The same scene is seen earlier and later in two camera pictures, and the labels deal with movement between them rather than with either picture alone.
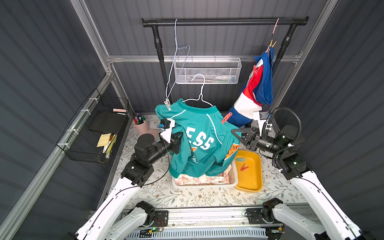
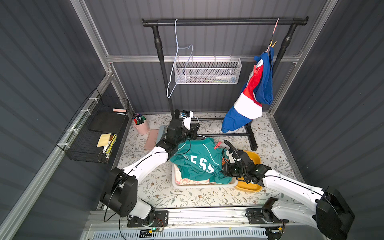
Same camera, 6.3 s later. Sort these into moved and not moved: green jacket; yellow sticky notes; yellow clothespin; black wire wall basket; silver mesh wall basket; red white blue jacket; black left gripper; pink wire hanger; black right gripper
Moved: black left gripper; black right gripper; green jacket
Not moved: silver mesh wall basket; yellow clothespin; yellow sticky notes; red white blue jacket; black wire wall basket; pink wire hanger
